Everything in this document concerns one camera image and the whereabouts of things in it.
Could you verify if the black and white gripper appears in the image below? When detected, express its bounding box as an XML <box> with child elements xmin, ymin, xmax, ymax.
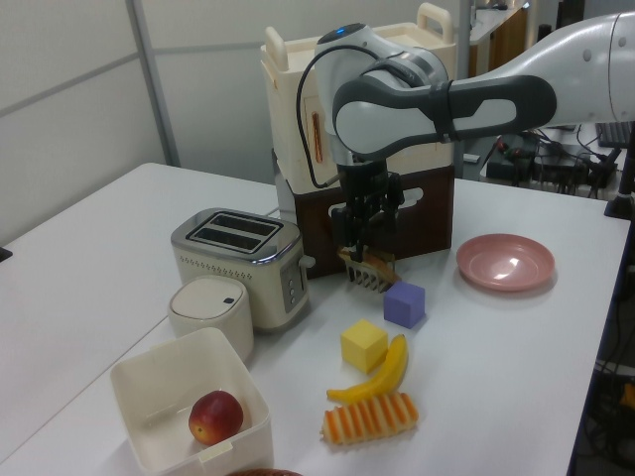
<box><xmin>329</xmin><ymin>159</ymin><xmax>403</xmax><ymax>263</ymax></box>

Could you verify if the grey partition frame post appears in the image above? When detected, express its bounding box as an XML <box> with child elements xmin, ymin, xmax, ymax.
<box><xmin>127</xmin><ymin>0</ymin><xmax>181</xmax><ymax>168</ymax></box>

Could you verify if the cream and chrome toaster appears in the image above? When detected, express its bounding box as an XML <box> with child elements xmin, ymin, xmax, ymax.
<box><xmin>171</xmin><ymin>206</ymin><xmax>312</xmax><ymax>334</ymax></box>

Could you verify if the metal toast rack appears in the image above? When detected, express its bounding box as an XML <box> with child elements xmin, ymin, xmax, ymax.
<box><xmin>338</xmin><ymin>246</ymin><xmax>401</xmax><ymax>292</ymax></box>

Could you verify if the red apple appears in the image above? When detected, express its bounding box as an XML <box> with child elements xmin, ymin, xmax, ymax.
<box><xmin>188</xmin><ymin>390</ymin><xmax>245</xmax><ymax>446</ymax></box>

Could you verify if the yellow banana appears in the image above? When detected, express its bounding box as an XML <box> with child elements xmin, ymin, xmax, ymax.
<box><xmin>325</xmin><ymin>333</ymin><xmax>410</xmax><ymax>403</ymax></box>

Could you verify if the copper bar handle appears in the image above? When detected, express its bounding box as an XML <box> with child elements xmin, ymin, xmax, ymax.
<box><xmin>311</xmin><ymin>111</ymin><xmax>329</xmax><ymax>164</ymax></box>

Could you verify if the purple foam cube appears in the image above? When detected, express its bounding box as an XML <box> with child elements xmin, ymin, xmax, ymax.
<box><xmin>383</xmin><ymin>281</ymin><xmax>427</xmax><ymax>330</ymax></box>

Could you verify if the striped orange bread roll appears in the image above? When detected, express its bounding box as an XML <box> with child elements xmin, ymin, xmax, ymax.
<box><xmin>320</xmin><ymin>392</ymin><xmax>420</xmax><ymax>445</ymax></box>

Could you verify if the black camera stand pole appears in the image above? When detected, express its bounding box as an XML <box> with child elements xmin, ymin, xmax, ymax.
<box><xmin>602</xmin><ymin>146</ymin><xmax>635</xmax><ymax>219</ymax></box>

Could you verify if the brown bread slice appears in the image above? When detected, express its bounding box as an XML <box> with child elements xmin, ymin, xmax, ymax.
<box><xmin>338</xmin><ymin>247</ymin><xmax>401</xmax><ymax>285</ymax></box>

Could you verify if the pink plate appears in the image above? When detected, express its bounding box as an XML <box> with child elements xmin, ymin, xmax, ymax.
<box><xmin>455</xmin><ymin>233</ymin><xmax>556</xmax><ymax>293</ymax></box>

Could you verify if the yellow foam cube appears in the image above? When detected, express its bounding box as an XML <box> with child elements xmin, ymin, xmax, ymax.
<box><xmin>339</xmin><ymin>318</ymin><xmax>389</xmax><ymax>374</ymax></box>

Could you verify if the desk with cables and electronics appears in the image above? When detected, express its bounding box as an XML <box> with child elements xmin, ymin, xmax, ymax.
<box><xmin>479</xmin><ymin>121</ymin><xmax>627</xmax><ymax>200</ymax></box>

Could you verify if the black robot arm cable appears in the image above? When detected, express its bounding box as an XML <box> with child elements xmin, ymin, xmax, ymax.
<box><xmin>296</xmin><ymin>46</ymin><xmax>378</xmax><ymax>190</ymax></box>

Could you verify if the white square plastic container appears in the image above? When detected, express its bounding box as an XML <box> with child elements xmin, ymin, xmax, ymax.
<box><xmin>109</xmin><ymin>326</ymin><xmax>273</xmax><ymax>473</ymax></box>

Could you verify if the small white lidded bin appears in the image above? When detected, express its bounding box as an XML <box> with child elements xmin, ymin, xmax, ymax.
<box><xmin>167</xmin><ymin>277</ymin><xmax>256</xmax><ymax>363</ymax></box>

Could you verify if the wooden cabinet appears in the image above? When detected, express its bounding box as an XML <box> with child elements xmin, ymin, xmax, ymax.
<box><xmin>467</xmin><ymin>0</ymin><xmax>528</xmax><ymax>78</ymax></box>

